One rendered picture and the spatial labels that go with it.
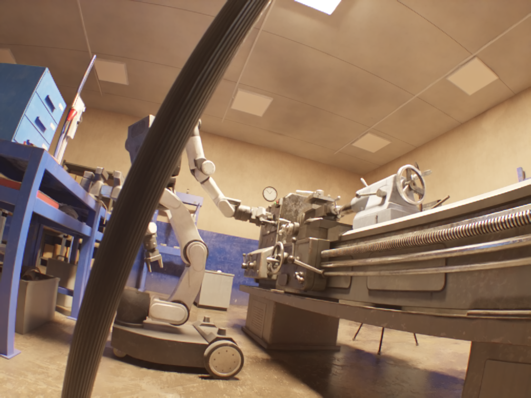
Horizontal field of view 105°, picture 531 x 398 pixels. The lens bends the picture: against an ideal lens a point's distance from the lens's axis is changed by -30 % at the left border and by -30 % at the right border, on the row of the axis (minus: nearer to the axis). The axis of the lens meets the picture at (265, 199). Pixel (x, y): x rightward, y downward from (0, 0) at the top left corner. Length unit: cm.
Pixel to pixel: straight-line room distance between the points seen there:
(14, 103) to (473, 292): 192
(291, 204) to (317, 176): 421
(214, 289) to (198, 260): 274
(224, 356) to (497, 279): 120
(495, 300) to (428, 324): 23
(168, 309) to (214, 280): 276
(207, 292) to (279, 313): 212
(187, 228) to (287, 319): 115
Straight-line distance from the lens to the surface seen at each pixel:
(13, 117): 145
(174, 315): 156
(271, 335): 231
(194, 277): 158
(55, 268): 263
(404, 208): 161
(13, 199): 129
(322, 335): 249
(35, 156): 130
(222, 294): 432
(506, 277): 96
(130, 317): 158
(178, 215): 158
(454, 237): 98
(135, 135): 167
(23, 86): 153
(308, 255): 161
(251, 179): 608
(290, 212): 253
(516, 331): 76
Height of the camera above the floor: 52
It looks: 16 degrees up
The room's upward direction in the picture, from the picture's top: 8 degrees clockwise
